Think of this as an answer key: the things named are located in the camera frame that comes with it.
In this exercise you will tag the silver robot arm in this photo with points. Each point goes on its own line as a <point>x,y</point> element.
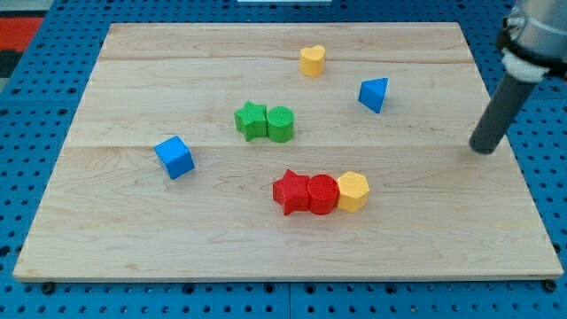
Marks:
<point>532,40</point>

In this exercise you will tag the yellow hexagon block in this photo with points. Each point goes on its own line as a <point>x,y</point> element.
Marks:
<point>353,191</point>

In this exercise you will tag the yellow heart block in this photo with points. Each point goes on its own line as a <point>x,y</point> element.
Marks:
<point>311,60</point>

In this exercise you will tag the wooden board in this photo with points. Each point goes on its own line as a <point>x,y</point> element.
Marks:
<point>437,211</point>

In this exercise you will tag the red star block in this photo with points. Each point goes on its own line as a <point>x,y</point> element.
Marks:
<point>291,192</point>

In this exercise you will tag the green cylinder block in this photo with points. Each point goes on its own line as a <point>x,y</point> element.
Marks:
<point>280,121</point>

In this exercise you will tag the green star block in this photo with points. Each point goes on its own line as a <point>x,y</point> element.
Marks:
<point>251,120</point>

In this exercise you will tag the red cylinder block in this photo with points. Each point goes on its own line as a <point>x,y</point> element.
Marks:
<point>323,192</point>

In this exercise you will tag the blue cube block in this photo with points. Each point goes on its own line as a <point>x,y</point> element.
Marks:
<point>174,156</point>

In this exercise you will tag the blue triangle block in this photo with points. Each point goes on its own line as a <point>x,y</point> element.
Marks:
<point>372,93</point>

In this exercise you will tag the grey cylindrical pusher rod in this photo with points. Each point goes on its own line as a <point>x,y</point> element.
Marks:
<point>503,107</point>

